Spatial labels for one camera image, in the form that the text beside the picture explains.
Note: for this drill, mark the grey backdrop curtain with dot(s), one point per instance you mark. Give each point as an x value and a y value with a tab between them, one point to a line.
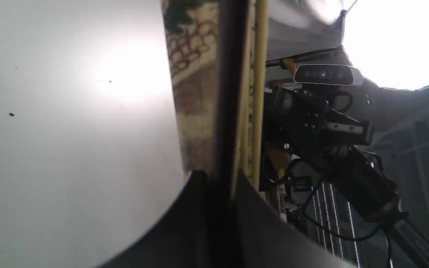
300	26

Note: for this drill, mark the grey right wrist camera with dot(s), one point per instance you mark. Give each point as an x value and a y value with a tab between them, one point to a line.
328	74

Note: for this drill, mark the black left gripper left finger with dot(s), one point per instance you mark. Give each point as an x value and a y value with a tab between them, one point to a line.
179	239

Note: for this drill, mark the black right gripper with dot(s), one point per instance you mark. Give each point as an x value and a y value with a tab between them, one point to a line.
309	127

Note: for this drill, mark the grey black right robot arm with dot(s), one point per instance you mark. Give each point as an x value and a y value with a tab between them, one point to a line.
371	194

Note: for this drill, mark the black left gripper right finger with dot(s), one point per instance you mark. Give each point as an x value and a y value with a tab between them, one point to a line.
266	241

